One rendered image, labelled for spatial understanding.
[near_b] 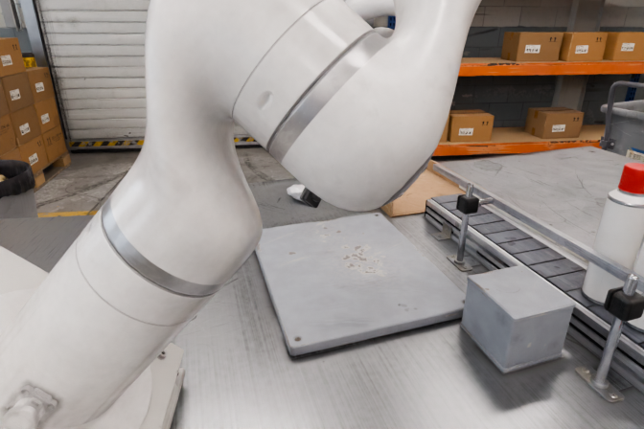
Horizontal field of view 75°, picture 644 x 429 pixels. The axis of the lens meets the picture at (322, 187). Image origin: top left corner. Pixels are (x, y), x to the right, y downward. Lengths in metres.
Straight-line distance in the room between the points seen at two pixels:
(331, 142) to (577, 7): 5.17
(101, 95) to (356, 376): 4.34
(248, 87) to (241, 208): 0.10
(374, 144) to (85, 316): 0.25
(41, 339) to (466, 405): 0.46
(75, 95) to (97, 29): 0.68
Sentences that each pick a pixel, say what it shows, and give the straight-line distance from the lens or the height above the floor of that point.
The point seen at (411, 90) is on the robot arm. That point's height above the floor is 1.22.
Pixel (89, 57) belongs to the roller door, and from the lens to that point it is 4.70.
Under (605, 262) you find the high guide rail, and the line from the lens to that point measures 0.69.
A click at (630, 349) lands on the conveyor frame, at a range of 0.69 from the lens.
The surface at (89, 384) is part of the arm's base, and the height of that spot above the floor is 0.99.
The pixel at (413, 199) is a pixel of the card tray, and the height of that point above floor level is 0.83.
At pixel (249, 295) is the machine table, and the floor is 0.83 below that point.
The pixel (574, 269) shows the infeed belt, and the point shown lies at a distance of 0.82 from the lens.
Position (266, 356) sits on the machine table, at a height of 0.83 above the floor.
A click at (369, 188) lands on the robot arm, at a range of 0.28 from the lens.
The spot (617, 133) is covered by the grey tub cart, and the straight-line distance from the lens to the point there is 2.98.
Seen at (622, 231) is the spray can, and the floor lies 1.00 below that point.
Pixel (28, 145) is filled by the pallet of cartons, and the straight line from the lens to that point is 3.95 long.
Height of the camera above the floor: 1.26
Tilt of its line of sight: 22 degrees down
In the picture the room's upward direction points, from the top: straight up
